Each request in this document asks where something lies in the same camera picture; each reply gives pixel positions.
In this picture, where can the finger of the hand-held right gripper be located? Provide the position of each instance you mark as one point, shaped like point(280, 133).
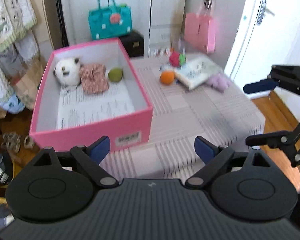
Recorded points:
point(265, 140)
point(258, 86)

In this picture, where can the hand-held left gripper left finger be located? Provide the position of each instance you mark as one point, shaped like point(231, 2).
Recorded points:
point(101, 148)

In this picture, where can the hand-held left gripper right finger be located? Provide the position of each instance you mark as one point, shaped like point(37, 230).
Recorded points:
point(205, 148)

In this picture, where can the pink cardboard box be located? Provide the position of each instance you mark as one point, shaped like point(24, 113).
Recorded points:
point(90, 130)

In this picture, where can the purple plush toy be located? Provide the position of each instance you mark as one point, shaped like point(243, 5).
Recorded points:
point(220, 82)

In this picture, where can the white tissue packet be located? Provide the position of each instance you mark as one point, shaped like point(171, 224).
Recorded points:
point(197, 72)

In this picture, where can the floral fabric pouch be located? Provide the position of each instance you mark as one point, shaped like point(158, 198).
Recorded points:
point(93, 78)

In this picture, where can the green ball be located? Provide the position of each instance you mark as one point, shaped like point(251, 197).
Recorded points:
point(115, 75)

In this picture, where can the orange ball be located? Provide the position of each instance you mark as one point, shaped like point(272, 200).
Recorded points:
point(167, 77)

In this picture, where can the panda plush toy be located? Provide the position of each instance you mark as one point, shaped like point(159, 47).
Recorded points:
point(66, 71)

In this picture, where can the red green plush toy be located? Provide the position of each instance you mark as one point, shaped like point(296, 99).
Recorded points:
point(174, 58)

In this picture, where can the striped tablecloth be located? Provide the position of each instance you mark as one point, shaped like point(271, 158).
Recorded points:
point(190, 120)

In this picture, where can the printed paper sheet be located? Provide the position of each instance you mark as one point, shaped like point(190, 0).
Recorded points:
point(95, 107)

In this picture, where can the white door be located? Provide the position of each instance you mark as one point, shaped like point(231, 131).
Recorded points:
point(250, 42)

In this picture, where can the beige sandal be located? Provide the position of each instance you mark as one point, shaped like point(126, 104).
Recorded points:
point(28, 142)
point(11, 142)

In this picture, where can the pink paper bag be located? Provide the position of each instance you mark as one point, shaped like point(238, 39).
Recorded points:
point(198, 30)

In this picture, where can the clear plastic bag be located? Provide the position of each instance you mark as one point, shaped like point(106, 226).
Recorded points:
point(181, 45)

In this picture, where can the brown paper bag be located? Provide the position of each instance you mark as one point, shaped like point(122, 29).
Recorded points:
point(27, 90)

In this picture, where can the light blue cloth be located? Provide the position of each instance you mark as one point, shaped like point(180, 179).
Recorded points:
point(12, 103)

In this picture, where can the dark bag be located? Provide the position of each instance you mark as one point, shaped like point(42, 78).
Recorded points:
point(2, 167)

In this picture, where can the black suitcase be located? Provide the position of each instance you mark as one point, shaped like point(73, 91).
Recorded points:
point(133, 43)

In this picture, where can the teal felt handbag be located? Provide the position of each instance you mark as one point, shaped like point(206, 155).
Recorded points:
point(107, 25)

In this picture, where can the black pole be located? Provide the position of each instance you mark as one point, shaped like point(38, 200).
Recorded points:
point(61, 17)

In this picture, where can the white wardrobe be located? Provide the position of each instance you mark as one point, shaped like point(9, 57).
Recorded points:
point(145, 5)

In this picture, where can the white fleece pajama jacket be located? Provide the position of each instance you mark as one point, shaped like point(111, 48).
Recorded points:
point(10, 12)

